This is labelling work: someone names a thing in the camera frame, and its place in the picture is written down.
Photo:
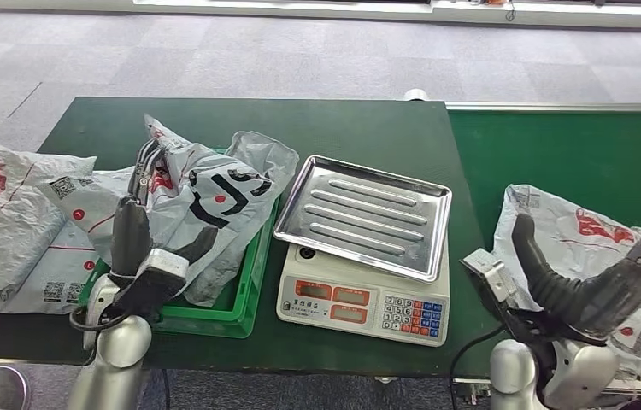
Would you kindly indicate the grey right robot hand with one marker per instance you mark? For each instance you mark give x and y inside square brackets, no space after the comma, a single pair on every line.
[603,305]

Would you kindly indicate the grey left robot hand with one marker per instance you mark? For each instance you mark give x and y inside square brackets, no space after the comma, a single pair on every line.
[128,237]

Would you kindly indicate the white parcel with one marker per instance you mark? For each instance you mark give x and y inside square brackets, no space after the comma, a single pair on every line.
[196,209]
[3,226]
[569,226]
[54,283]

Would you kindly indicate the plain dark grey parcel bag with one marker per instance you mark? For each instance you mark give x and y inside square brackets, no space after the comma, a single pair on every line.
[264,153]

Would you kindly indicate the flat white parcel, QR codes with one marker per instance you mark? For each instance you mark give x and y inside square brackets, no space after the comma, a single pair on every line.
[54,283]

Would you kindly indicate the crumpled white parcel, red line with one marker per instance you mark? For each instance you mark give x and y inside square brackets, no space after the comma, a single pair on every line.
[3,226]

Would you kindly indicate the circuit board under conveyor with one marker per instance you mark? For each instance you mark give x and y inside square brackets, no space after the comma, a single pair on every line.
[470,391]

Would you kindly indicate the green conveyor belt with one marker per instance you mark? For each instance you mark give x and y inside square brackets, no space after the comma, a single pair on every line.
[524,147]

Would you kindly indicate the green plastic crate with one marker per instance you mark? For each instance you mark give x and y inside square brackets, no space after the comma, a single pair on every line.
[230,317]

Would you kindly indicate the white electronic scale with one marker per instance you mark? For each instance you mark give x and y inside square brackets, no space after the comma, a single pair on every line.
[320,266]

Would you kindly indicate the white low ledge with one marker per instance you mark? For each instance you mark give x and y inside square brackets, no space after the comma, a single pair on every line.
[354,7]

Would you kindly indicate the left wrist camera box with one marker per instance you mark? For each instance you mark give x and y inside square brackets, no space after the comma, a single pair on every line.
[159,271]

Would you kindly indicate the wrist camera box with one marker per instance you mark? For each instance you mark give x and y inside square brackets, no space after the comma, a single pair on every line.
[159,271]
[490,271]

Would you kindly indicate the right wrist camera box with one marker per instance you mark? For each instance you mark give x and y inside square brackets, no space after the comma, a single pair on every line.
[490,271]

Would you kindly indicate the aluminium conveyor frame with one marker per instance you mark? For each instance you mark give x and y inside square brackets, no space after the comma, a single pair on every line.
[552,106]

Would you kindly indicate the small metal table bracket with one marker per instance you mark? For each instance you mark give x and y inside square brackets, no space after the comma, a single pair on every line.
[386,379]

